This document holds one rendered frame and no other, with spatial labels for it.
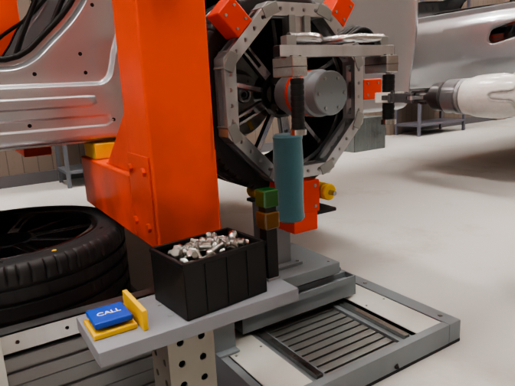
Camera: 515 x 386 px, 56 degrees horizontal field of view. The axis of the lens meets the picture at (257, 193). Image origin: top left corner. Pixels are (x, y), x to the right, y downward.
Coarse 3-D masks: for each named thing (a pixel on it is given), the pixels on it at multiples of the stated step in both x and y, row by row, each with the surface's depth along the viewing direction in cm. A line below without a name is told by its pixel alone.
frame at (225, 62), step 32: (256, 32) 139; (320, 32) 159; (224, 64) 135; (352, 64) 162; (224, 96) 138; (352, 96) 165; (224, 128) 141; (352, 128) 165; (256, 160) 146; (320, 160) 164
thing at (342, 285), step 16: (304, 288) 175; (320, 288) 172; (336, 288) 177; (352, 288) 181; (288, 304) 165; (304, 304) 169; (320, 304) 173; (240, 320) 157; (256, 320) 159; (272, 320) 162
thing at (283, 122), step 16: (272, 32) 154; (272, 48) 156; (256, 64) 153; (320, 64) 169; (336, 64) 168; (272, 80) 162; (256, 96) 158; (240, 112) 154; (256, 112) 156; (272, 112) 159; (288, 128) 164; (320, 128) 176; (256, 144) 159; (304, 144) 177; (320, 144) 170; (272, 160) 174; (304, 160) 167
